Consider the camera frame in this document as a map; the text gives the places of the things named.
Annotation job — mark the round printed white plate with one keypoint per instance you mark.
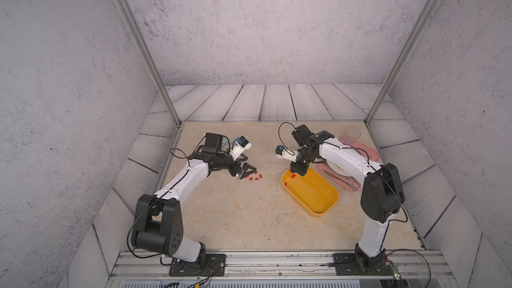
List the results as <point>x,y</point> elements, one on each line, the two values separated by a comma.
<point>337,169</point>

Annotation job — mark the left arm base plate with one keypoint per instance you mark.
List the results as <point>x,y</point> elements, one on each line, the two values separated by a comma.
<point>196,264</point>

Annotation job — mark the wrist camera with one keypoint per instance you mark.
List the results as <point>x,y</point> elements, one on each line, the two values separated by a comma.
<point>284,153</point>
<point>239,146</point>

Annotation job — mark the yellow plastic storage box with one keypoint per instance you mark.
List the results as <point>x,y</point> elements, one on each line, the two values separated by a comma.
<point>312,192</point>

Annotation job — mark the aluminium corner post right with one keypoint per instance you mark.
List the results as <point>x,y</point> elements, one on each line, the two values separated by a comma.
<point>414,35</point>

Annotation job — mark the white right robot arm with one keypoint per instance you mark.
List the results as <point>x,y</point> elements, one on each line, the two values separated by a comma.
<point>382,195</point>

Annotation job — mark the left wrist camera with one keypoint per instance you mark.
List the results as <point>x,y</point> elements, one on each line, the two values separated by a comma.
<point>239,146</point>

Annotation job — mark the clear plastic cup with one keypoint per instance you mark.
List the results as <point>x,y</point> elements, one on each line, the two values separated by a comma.
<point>351,135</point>

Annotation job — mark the aluminium front rail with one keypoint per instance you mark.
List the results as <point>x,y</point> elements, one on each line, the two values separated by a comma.
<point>293,268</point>

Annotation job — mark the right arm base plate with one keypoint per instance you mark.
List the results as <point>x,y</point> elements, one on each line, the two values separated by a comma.
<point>358,264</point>

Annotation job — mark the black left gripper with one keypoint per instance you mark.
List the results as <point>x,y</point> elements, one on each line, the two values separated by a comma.
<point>240,173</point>

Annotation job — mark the metal fork on tray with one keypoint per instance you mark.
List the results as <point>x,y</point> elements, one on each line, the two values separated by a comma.
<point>349,184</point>

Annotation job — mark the pink plastic tray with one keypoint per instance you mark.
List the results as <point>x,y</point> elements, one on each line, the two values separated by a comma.
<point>356,161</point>

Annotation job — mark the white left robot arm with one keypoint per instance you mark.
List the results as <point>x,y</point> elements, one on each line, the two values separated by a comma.
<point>158,221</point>

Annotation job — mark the aluminium corner post left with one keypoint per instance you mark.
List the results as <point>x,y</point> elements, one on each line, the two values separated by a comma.
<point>143,50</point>

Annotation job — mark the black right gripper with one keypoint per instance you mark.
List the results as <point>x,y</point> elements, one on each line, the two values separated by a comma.
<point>294,168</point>

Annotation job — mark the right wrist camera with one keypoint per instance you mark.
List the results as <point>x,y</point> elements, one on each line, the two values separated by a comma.
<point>284,153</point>

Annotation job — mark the aluminium corner post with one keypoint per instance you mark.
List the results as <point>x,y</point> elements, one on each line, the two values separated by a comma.
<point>414,35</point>
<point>143,50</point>

